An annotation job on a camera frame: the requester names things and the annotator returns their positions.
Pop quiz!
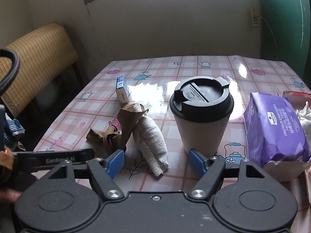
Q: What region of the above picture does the person's hand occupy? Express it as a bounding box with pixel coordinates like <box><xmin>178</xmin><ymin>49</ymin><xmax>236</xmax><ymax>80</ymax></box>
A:
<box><xmin>0</xmin><ymin>189</ymin><xmax>22</xmax><ymax>203</ymax></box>

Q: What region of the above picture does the brown crumpled paper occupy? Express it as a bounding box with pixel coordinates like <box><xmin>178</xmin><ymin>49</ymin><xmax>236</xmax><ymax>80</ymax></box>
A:
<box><xmin>86</xmin><ymin>103</ymin><xmax>149</xmax><ymax>155</ymax></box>

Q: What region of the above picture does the blue plaid cloth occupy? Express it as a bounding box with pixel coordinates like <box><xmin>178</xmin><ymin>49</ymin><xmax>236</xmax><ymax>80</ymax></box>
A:
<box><xmin>1</xmin><ymin>105</ymin><xmax>25</xmax><ymax>151</ymax></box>

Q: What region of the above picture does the white rolled towel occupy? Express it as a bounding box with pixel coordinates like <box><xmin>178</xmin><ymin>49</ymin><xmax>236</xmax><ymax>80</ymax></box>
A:
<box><xmin>132</xmin><ymin>114</ymin><xmax>169</xmax><ymax>178</ymax></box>

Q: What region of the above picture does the white cup with black lid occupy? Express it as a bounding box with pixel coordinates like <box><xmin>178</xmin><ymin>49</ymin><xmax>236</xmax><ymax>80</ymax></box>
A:
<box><xmin>169</xmin><ymin>76</ymin><xmax>234</xmax><ymax>157</ymax></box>

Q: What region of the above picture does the orange white packet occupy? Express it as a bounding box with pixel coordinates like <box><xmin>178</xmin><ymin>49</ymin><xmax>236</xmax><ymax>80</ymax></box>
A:
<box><xmin>263</xmin><ymin>161</ymin><xmax>310</xmax><ymax>183</ymax></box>

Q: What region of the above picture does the purple wet wipes pack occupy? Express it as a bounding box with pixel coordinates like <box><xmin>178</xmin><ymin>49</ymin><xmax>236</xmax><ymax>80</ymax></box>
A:
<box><xmin>244</xmin><ymin>92</ymin><xmax>310</xmax><ymax>168</ymax></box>

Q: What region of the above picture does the small blue white box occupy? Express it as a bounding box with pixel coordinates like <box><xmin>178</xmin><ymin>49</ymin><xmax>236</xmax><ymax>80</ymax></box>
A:
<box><xmin>115</xmin><ymin>76</ymin><xmax>129</xmax><ymax>104</ymax></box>

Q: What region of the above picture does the pink checkered tablecloth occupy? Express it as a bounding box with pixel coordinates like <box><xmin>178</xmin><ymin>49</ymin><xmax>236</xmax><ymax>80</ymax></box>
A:
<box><xmin>31</xmin><ymin>54</ymin><xmax>311</xmax><ymax>233</ymax></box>

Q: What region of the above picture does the white crumpled cloth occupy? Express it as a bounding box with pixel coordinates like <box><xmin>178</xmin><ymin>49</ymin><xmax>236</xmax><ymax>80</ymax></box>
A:
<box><xmin>296</xmin><ymin>101</ymin><xmax>311</xmax><ymax>135</ymax></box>

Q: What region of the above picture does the woven rattan chair back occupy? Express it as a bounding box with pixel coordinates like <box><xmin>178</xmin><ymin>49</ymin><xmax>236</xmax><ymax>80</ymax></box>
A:
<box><xmin>1</xmin><ymin>22</ymin><xmax>79</xmax><ymax>117</ymax></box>

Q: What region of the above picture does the green door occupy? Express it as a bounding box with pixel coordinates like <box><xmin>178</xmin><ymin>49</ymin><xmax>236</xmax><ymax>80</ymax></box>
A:
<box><xmin>259</xmin><ymin>0</ymin><xmax>310</xmax><ymax>77</ymax></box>

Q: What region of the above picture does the black cable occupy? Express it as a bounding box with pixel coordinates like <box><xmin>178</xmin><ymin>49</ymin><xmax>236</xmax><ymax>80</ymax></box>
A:
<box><xmin>0</xmin><ymin>48</ymin><xmax>21</xmax><ymax>94</ymax></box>

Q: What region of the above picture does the wall power outlet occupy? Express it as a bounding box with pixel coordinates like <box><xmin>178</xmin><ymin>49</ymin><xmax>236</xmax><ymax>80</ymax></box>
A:
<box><xmin>250</xmin><ymin>7</ymin><xmax>259</xmax><ymax>28</ymax></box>

